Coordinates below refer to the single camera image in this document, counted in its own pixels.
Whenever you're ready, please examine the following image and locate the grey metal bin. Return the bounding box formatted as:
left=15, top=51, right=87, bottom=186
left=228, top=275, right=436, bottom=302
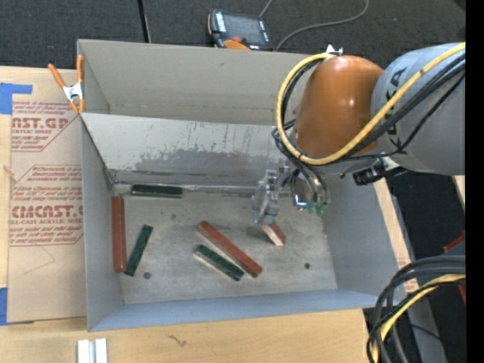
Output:
left=76, top=39, right=408, bottom=333

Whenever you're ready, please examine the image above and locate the black cylinder on white bracket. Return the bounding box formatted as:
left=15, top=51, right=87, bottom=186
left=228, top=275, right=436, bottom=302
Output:
left=352, top=157, right=402, bottom=187

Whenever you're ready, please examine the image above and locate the long red-brown flat block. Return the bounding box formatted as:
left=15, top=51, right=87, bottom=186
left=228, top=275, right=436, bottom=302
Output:
left=196, top=220, right=264, bottom=279

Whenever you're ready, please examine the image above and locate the dark green flat block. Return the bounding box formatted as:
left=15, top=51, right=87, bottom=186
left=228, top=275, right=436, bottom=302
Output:
left=130, top=184, right=184, bottom=199
left=193, top=244, right=246, bottom=282
left=124, top=224, right=154, bottom=278

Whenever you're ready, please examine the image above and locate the short red-brown block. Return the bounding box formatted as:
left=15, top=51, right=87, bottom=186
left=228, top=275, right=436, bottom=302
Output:
left=260, top=222, right=287, bottom=247

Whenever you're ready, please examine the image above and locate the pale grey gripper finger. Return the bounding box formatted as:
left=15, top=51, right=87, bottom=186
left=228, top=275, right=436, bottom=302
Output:
left=264, top=169, right=283, bottom=227
left=251, top=181, right=268, bottom=225

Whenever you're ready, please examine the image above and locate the brown cardboard board, red print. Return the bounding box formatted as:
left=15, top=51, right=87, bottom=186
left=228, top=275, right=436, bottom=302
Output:
left=0, top=65, right=89, bottom=325

